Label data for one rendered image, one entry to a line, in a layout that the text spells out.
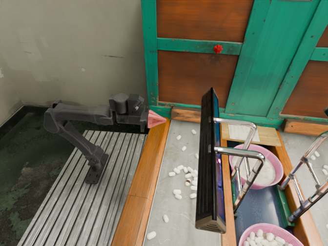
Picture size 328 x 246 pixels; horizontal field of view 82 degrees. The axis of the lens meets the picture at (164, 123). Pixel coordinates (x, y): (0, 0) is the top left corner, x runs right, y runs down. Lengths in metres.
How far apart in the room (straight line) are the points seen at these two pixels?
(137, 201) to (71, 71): 1.77
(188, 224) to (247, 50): 0.85
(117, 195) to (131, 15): 1.47
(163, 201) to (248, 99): 0.74
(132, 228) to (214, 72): 0.85
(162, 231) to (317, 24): 1.08
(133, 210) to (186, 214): 0.23
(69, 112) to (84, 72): 1.46
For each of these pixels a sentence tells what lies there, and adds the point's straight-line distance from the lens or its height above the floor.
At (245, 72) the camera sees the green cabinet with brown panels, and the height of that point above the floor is 1.12.
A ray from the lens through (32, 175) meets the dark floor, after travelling 2.27.
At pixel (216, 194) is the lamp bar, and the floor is 1.11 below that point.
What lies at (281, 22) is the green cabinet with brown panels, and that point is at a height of 1.37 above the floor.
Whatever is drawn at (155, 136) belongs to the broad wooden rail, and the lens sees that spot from 1.15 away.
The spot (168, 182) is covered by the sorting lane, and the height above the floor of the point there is 0.74.
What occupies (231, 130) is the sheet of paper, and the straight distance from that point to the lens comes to 1.24.
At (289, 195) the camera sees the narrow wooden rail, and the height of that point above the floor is 0.74.
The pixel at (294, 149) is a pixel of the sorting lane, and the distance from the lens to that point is 1.35.
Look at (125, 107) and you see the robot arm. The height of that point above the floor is 1.14.
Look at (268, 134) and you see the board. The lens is 1.31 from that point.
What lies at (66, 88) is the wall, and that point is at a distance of 2.54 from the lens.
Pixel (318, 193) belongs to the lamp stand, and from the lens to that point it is 0.90.
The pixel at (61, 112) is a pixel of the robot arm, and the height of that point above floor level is 1.10.
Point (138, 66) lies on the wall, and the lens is 2.06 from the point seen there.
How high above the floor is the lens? 1.59
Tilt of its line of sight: 42 degrees down
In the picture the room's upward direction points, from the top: straight up
